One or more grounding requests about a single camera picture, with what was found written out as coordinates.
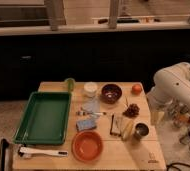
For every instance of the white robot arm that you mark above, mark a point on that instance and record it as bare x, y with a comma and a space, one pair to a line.
170, 83

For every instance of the yellow banana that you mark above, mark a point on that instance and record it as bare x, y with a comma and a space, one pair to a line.
127, 130

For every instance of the orange fruit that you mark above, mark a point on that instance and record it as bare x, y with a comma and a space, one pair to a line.
136, 89

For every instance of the black tongs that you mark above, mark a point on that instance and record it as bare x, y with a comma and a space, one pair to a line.
4, 155

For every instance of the small marker pen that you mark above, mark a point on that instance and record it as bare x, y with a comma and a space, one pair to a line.
91, 113

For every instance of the green plastic tray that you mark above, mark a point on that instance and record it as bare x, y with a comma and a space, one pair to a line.
45, 119

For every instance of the dark brown bowl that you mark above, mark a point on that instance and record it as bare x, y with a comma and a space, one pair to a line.
111, 93

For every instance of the white cup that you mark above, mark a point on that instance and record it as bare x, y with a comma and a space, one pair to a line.
90, 89

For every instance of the clear plastic bag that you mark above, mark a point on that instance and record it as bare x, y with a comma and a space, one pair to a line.
91, 106

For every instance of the spice bottle rack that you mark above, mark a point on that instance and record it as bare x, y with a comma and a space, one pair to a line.
179, 126

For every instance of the metal cup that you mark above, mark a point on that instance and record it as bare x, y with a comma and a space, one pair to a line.
141, 130

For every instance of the blue sponge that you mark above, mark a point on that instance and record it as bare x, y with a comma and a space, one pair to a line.
86, 124

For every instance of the brown pine cone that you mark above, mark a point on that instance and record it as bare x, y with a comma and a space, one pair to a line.
132, 111

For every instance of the green cup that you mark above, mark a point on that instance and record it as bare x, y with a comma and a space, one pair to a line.
70, 83

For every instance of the orange plastic bowl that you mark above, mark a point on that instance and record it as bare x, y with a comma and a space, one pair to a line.
87, 146

